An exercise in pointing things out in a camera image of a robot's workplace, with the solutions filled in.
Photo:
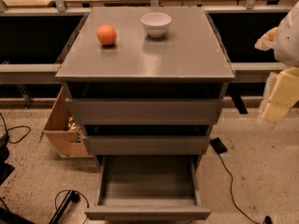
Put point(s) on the foam gripper body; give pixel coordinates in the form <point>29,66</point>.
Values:
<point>289,42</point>

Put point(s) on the grey bottom drawer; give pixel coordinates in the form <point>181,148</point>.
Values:
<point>147,188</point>

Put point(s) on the grey drawer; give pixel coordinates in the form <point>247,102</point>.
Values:
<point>146,139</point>
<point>145,111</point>
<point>147,188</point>

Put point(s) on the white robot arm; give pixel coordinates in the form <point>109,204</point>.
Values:
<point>284,41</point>

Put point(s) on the grey drawer cabinet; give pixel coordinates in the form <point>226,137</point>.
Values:
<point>189,48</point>

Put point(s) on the grey middle drawer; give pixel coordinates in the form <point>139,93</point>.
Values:
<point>146,139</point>

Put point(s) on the grey top drawer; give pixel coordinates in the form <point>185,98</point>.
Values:
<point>145,111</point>

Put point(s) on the black power adapter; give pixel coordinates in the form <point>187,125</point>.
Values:
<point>218,146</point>

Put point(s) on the white ceramic bowl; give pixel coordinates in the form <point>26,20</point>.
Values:
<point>156,23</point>

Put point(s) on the orange fruit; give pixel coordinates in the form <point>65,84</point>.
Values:
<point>106,35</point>

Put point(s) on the brown cardboard box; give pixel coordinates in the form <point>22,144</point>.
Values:
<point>66,140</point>

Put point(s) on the black stand leg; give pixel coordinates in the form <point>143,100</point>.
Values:
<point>62,207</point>

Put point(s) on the black equipment left edge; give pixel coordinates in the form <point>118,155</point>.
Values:
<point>6,216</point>

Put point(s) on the grey metal rail frame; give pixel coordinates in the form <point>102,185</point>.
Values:
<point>110,79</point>

